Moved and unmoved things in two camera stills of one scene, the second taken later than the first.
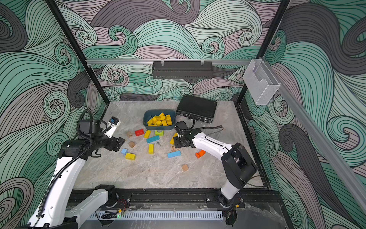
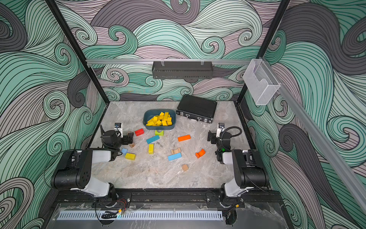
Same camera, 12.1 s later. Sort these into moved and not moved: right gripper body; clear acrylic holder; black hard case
Moved: right gripper body
Not moved: black hard case; clear acrylic holder
